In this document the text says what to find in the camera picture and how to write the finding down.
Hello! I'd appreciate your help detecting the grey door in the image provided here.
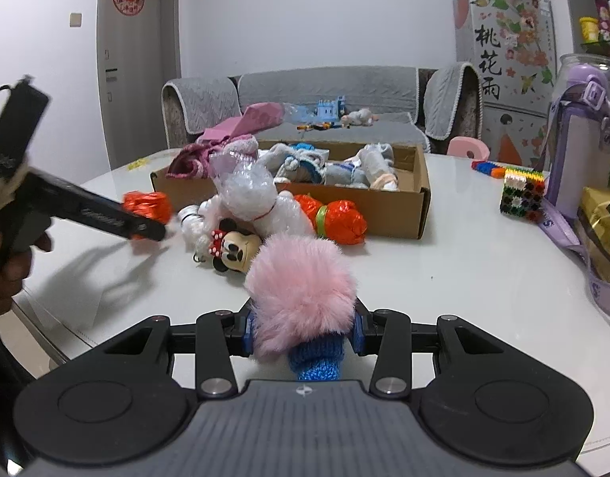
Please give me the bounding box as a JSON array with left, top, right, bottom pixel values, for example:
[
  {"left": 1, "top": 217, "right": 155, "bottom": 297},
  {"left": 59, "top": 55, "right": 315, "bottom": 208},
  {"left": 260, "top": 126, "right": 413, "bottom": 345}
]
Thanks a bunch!
[{"left": 96, "top": 0, "right": 181, "bottom": 172}]

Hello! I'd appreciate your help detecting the grey quilted sofa cover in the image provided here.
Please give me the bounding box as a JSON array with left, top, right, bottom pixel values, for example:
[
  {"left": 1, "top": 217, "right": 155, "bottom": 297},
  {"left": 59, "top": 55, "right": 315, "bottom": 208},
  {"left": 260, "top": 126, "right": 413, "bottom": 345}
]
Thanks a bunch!
[{"left": 238, "top": 66, "right": 430, "bottom": 152}]

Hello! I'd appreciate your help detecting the blue toy castle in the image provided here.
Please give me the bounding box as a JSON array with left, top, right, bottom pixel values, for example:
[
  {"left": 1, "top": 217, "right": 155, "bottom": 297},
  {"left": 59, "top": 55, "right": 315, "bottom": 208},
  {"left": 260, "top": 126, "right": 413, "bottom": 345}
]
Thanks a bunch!
[{"left": 315, "top": 98, "right": 346, "bottom": 120}]

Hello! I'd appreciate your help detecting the clear plastic toy bag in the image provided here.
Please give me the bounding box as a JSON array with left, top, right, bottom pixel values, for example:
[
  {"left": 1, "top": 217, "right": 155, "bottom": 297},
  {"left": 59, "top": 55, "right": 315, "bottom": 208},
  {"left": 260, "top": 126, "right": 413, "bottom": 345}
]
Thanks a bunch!
[{"left": 282, "top": 103, "right": 318, "bottom": 125}]

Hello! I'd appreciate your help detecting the dark pink knit cloth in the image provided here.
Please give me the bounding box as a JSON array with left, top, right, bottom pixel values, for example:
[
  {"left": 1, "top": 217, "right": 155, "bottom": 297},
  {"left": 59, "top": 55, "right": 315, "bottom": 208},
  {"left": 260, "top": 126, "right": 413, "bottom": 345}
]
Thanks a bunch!
[{"left": 166, "top": 142, "right": 223, "bottom": 180}]

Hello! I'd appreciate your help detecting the cartoon mouse keychain toy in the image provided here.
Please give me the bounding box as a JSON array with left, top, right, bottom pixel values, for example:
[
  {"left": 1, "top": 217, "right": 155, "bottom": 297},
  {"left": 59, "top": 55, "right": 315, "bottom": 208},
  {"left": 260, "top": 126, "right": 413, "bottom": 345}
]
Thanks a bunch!
[{"left": 193, "top": 229, "right": 263, "bottom": 275}]

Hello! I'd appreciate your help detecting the grey sofa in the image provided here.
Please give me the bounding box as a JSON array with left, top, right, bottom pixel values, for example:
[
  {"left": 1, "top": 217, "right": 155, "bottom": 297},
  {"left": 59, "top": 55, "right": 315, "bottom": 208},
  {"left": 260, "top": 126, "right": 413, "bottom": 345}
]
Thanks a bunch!
[{"left": 161, "top": 62, "right": 485, "bottom": 156}]

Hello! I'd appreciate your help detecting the blue orange toy block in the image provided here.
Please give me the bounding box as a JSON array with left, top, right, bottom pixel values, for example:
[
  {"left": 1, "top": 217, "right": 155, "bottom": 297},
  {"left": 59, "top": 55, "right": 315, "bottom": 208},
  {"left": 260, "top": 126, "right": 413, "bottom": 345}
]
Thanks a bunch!
[{"left": 471, "top": 159, "right": 507, "bottom": 178}]

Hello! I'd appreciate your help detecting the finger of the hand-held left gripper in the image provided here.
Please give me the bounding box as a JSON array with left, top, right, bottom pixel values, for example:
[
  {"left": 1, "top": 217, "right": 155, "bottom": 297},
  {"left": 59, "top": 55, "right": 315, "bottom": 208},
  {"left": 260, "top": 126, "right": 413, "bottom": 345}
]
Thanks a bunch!
[{"left": 29, "top": 169, "right": 167, "bottom": 242}]

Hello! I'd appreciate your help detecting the yellow tub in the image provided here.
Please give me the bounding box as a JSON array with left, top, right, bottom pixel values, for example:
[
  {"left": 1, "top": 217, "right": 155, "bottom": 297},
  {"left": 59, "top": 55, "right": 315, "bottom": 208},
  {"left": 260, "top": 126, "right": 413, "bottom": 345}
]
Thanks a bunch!
[{"left": 578, "top": 16, "right": 601, "bottom": 43}]

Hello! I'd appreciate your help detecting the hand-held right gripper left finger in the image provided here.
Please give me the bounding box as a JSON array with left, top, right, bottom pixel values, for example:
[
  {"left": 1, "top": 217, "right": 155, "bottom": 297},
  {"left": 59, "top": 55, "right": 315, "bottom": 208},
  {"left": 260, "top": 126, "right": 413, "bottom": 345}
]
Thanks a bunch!
[{"left": 103, "top": 308, "right": 258, "bottom": 399}]

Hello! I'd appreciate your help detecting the grey blue sock bundle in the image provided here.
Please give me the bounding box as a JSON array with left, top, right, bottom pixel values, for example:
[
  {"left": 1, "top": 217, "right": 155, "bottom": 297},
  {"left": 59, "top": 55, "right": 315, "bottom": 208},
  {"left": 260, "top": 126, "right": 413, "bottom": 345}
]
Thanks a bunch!
[{"left": 325, "top": 159, "right": 370, "bottom": 188}]

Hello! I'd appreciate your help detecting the white cloth bundle black band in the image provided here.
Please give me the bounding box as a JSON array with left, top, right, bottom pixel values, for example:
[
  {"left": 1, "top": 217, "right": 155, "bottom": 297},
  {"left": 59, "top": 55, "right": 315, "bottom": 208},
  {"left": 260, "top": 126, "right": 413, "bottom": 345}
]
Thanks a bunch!
[{"left": 178, "top": 194, "right": 236, "bottom": 255}]

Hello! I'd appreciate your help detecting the white blue striped sock bundle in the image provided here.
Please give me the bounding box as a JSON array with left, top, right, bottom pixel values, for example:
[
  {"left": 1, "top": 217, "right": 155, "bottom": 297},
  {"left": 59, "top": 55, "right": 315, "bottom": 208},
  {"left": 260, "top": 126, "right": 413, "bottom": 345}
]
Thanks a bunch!
[{"left": 258, "top": 143, "right": 332, "bottom": 184}]

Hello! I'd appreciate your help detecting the fridge with flower stickers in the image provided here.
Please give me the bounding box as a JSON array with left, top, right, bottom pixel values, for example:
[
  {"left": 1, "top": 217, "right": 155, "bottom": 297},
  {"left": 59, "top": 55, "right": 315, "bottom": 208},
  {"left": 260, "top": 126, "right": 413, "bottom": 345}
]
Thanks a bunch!
[{"left": 451, "top": 0, "right": 557, "bottom": 167}]

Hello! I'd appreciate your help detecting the white sock bundle beige band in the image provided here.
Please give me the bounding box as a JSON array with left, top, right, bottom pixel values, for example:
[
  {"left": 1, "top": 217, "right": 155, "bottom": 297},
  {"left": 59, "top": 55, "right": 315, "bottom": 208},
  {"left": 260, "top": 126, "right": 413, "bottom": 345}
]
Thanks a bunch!
[{"left": 355, "top": 144, "right": 400, "bottom": 192}]

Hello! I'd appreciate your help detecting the pink pompom blue knit toy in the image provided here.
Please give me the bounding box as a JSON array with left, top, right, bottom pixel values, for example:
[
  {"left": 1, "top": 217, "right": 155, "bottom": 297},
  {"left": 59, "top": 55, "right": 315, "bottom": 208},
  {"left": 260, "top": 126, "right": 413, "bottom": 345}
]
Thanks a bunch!
[{"left": 244, "top": 233, "right": 358, "bottom": 381}]

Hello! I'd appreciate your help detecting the grey quilted armrest cover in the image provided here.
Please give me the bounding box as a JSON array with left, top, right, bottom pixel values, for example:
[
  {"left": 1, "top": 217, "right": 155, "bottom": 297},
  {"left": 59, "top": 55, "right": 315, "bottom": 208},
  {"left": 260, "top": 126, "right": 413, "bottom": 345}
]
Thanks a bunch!
[
  {"left": 424, "top": 62, "right": 480, "bottom": 141},
  {"left": 162, "top": 77, "right": 241, "bottom": 135}
]

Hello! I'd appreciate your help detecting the colourful building block cube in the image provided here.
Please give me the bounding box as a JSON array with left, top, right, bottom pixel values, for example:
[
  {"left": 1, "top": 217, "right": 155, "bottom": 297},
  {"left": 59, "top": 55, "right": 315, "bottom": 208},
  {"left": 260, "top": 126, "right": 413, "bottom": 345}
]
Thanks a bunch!
[{"left": 500, "top": 168, "right": 547, "bottom": 220}]

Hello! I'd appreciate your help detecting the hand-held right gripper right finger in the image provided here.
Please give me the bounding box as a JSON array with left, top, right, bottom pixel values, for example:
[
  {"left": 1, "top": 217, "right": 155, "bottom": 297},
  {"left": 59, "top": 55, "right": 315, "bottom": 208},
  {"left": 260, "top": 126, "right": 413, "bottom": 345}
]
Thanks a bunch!
[{"left": 352, "top": 308, "right": 505, "bottom": 398}]

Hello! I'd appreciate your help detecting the gold foil packet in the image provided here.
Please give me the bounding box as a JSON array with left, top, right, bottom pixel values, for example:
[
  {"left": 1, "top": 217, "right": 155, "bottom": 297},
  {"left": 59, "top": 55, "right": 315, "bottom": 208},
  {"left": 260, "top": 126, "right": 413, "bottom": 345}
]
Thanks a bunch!
[{"left": 577, "top": 186, "right": 610, "bottom": 284}]

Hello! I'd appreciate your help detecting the pink cloth on sofa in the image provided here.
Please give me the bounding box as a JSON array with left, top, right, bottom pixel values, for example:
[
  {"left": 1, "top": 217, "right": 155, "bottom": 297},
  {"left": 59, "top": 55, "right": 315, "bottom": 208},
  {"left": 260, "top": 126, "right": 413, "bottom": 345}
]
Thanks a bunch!
[{"left": 196, "top": 102, "right": 284, "bottom": 144}]

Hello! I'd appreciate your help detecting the white pink plush toy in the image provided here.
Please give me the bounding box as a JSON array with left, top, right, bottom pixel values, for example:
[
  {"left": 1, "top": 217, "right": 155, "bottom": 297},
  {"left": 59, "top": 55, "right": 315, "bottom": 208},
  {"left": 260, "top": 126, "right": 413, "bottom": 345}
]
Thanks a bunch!
[{"left": 341, "top": 108, "right": 380, "bottom": 127}]

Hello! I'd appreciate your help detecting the person's left hand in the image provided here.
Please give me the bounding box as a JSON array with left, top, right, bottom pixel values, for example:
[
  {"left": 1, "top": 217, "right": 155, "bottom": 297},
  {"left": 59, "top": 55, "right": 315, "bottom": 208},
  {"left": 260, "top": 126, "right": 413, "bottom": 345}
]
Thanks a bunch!
[{"left": 0, "top": 219, "right": 53, "bottom": 313}]

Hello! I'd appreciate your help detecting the pink plastic chair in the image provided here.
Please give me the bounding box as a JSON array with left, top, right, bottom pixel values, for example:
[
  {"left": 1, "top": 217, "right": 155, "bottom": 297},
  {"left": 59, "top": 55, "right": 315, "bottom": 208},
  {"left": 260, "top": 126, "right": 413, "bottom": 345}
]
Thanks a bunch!
[{"left": 447, "top": 136, "right": 489, "bottom": 157}]

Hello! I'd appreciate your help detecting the brown cardboard box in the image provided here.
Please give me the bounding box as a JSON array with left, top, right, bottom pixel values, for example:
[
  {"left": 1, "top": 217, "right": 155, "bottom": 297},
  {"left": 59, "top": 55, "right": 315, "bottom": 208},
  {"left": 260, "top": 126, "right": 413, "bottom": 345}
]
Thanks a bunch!
[{"left": 151, "top": 140, "right": 431, "bottom": 240}]

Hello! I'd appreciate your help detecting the orange plastic bundle green band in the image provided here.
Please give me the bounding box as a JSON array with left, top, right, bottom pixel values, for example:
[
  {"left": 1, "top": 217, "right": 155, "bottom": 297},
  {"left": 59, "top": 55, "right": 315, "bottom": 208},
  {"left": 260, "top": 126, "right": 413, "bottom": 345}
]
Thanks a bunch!
[{"left": 294, "top": 194, "right": 369, "bottom": 245}]

